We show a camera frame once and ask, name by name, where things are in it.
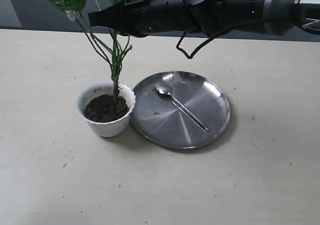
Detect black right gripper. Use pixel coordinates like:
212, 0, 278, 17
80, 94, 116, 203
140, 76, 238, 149
88, 0, 222, 38

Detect artificial red anthurium plant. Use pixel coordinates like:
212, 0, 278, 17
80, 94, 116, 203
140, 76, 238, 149
48, 0, 133, 104

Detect stainless steel spork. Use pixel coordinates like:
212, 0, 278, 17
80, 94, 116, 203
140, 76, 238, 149
154, 82, 210, 132

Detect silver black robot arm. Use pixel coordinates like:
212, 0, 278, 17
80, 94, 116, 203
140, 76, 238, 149
88, 0, 320, 38

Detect dark soil in pot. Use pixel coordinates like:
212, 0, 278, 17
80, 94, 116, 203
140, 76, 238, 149
84, 94, 129, 123

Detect white scalloped flower pot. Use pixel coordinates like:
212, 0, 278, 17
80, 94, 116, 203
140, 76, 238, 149
75, 81, 136, 138

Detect round stainless steel plate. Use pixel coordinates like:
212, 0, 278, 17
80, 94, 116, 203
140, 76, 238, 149
130, 71, 232, 150

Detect black cable loop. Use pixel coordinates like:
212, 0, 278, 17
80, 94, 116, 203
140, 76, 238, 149
175, 17, 273, 60

